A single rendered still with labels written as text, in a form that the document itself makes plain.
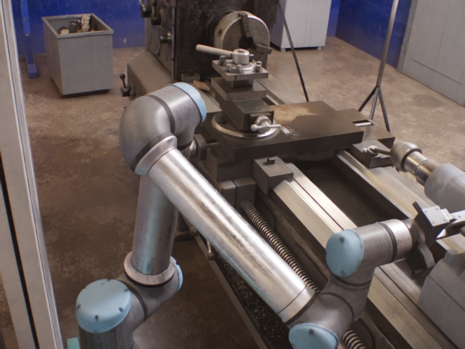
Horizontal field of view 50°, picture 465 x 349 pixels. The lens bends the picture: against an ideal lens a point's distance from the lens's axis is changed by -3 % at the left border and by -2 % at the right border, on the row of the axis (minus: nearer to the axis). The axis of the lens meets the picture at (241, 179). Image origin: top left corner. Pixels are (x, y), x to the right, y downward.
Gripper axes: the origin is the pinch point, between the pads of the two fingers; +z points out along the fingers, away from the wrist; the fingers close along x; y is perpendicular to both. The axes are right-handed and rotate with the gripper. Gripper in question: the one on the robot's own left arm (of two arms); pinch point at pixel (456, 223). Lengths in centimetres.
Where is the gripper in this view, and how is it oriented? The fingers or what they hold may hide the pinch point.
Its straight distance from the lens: 128.4
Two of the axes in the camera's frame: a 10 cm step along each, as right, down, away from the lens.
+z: 9.1, -1.5, 3.9
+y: -3.6, -7.5, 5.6
